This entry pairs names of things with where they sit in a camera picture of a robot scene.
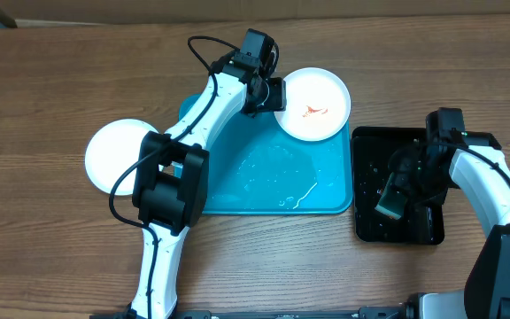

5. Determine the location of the white plate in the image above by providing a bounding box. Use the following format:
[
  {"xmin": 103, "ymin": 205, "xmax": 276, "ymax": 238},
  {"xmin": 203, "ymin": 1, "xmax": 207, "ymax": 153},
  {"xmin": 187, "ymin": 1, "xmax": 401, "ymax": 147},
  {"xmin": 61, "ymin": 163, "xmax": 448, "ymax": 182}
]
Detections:
[
  {"xmin": 274, "ymin": 67, "xmax": 352, "ymax": 142},
  {"xmin": 84, "ymin": 119, "xmax": 158, "ymax": 194}
]

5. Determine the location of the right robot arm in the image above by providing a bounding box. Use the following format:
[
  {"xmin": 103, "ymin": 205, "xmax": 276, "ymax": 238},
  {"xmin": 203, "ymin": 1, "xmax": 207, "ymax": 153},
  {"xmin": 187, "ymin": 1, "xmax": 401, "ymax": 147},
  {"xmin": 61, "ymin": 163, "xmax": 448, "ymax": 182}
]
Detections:
[{"xmin": 376, "ymin": 108, "xmax": 510, "ymax": 318}]

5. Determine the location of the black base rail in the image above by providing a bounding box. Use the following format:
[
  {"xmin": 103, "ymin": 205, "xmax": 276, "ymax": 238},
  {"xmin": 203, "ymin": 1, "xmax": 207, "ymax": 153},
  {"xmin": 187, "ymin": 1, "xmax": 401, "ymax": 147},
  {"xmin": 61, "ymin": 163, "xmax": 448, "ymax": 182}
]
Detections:
[{"xmin": 168, "ymin": 307, "xmax": 407, "ymax": 319}]

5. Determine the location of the black plastic tray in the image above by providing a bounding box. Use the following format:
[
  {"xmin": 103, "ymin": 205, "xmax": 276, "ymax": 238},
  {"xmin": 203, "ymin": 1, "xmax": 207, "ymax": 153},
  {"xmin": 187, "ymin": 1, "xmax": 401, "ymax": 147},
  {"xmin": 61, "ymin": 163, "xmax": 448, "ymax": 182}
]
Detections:
[{"xmin": 351, "ymin": 127, "xmax": 444, "ymax": 245}]

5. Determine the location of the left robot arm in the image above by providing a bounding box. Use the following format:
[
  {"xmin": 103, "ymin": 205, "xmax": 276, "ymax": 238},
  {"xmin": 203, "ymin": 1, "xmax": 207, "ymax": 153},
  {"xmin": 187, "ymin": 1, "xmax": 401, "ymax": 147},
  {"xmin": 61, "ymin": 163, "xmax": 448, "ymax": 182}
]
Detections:
[{"xmin": 127, "ymin": 29, "xmax": 286, "ymax": 318}]

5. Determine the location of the teal plastic tray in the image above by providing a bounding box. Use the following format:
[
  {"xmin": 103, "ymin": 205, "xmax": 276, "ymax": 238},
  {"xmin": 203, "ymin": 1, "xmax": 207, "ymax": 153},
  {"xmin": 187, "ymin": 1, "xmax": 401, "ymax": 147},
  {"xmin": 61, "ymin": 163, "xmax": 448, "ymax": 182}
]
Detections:
[{"xmin": 204, "ymin": 113, "xmax": 353, "ymax": 215}]

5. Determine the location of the green sponge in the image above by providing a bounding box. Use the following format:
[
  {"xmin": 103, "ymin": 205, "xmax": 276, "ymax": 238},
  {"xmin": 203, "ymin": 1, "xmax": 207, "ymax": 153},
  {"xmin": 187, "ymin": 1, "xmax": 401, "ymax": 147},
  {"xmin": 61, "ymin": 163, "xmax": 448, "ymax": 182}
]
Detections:
[{"xmin": 375, "ymin": 173, "xmax": 407, "ymax": 220}]

